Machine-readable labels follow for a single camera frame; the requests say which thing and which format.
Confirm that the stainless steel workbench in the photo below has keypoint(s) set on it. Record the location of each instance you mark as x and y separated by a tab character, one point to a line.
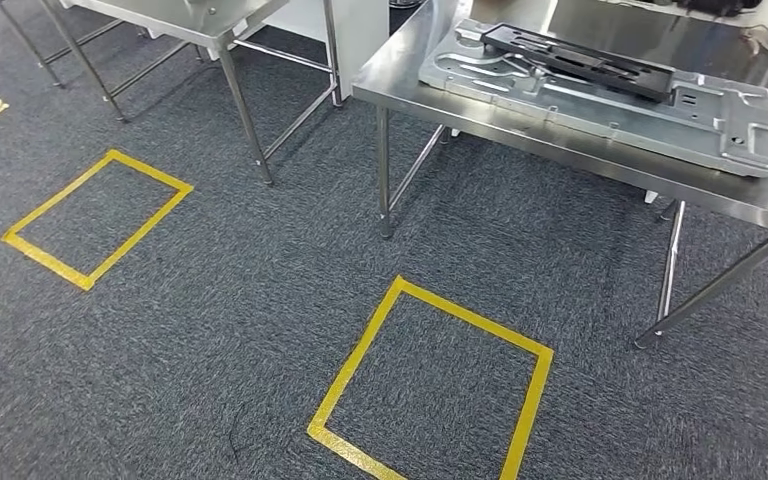
397	73

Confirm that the black plastic plate frame part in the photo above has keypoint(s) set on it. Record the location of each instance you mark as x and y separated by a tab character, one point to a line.
649	83

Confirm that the stainless steel table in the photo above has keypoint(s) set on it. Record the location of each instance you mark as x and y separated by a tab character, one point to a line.
178	16

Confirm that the stamped grey metal panel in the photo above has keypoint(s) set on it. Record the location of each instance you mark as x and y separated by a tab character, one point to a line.
622	126

